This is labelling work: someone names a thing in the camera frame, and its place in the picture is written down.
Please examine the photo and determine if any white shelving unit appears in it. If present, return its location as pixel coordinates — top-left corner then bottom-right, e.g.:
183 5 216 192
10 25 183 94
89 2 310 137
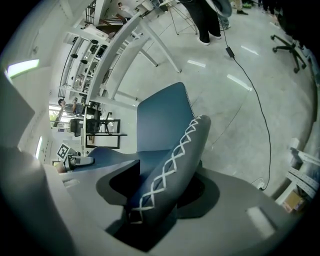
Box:
58 31 118 101

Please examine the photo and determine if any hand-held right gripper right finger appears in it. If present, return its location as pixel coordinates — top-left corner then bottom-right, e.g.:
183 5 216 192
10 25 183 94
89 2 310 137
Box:
152 167 297 256

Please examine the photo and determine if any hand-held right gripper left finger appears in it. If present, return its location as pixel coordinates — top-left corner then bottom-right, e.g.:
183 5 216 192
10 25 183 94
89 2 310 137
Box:
59 159 141 231

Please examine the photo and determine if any grey shell backpack rig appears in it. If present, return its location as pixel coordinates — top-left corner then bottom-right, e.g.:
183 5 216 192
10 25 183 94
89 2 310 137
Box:
211 0 233 18

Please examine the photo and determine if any long ceiling light panel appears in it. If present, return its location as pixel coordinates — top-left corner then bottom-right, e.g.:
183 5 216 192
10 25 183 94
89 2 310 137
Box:
6 59 40 79
35 136 43 160

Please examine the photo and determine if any blue cushioned grey chair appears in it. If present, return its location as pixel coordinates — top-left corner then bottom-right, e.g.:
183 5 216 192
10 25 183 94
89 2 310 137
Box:
74 81 212 226

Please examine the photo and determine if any white power strip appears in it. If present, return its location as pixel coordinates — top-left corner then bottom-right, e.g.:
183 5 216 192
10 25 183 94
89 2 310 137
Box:
250 177 266 191

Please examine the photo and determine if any white table with black lines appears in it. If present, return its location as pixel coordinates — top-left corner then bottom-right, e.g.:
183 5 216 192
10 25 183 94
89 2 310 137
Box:
83 0 182 108

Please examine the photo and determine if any white metal shelf rack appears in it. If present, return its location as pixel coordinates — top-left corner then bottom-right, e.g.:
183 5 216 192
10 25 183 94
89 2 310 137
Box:
274 137 320 213

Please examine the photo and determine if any black metal staircase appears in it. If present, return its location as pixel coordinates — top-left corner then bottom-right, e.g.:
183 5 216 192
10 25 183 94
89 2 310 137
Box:
84 0 127 33

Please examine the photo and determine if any brown cardboard box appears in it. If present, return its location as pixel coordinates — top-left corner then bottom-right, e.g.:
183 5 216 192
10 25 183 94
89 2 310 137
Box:
284 191 305 212

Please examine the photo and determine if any black power adapter cable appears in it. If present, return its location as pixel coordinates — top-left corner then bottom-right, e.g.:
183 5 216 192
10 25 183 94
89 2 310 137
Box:
219 14 273 191

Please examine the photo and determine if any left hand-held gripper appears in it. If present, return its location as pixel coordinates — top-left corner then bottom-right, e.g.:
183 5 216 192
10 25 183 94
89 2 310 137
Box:
56 142 96 173

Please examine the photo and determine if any round white wire-leg table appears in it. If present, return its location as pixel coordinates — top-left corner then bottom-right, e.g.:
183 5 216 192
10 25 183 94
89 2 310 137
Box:
169 3 200 36

